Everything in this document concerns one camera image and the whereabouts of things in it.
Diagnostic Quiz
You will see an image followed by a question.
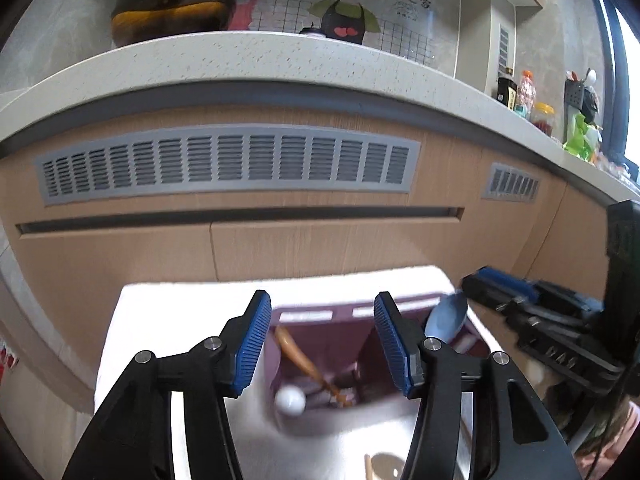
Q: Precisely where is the blue plastic spoon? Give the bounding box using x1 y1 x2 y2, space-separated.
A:
424 292 469 344

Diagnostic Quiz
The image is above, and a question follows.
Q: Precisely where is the white plastic spoon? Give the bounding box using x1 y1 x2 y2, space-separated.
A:
273 385 306 417

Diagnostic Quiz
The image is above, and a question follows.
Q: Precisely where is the brown wooden spoon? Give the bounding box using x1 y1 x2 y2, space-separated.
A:
274 325 352 408

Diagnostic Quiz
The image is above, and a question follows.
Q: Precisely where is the bamboo chopstick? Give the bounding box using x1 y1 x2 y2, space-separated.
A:
364 454 373 480

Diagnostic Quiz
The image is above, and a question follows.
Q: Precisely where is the white kitchen countertop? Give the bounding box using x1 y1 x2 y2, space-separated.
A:
1 32 637 204

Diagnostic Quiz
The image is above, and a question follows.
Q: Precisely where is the maroon utensil holder box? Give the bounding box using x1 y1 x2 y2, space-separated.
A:
261 291 494 436

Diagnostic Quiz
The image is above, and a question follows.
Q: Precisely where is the small grey vent grille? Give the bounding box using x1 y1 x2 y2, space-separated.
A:
482 162 540 203

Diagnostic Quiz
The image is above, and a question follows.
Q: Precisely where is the dark brown glossy spoon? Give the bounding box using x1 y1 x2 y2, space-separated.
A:
371 453 405 480

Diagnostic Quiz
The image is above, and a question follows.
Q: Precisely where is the green plastic bag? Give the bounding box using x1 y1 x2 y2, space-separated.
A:
563 113 602 164

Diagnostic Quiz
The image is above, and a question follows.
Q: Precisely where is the yellow lid jar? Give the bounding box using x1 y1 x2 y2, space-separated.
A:
529 102 555 136

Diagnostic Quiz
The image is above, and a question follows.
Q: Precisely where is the orange capped clear bottle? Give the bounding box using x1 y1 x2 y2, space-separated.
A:
514 70 536 119

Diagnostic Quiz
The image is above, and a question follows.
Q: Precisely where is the dark soy sauce bottle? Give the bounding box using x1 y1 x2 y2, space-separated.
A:
496 67 518 110

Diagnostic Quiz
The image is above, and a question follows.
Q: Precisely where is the long grey vent grille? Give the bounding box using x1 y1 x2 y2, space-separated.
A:
34 124 421 205

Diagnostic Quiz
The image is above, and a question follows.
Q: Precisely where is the grey countertop utensil caddy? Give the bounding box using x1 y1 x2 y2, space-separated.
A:
563 67 600 142

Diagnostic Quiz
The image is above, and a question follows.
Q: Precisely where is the cartoon wall sticker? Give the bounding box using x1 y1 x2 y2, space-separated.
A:
221 0 434 47

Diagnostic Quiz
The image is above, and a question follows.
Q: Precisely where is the black wok with yellow handle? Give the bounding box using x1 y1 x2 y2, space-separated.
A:
111 0 236 47

